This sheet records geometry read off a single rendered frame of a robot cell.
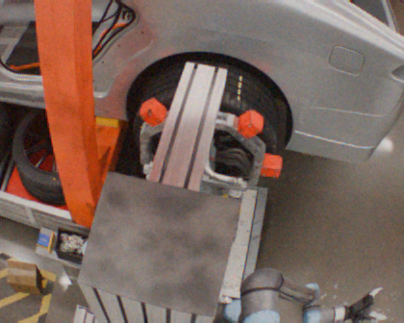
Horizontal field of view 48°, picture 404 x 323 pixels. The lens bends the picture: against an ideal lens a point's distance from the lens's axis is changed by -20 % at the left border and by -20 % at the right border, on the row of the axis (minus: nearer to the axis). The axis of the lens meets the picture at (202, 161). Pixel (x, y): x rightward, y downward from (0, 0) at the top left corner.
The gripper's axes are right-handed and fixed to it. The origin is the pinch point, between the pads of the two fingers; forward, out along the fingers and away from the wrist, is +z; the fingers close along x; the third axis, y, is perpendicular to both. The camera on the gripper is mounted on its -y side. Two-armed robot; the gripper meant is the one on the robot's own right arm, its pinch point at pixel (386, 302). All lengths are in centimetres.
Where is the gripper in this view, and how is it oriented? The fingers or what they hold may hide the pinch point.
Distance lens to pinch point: 190.0
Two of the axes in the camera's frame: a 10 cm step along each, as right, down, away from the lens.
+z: 10.0, 0.0, 0.9
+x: 0.6, 7.3, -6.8
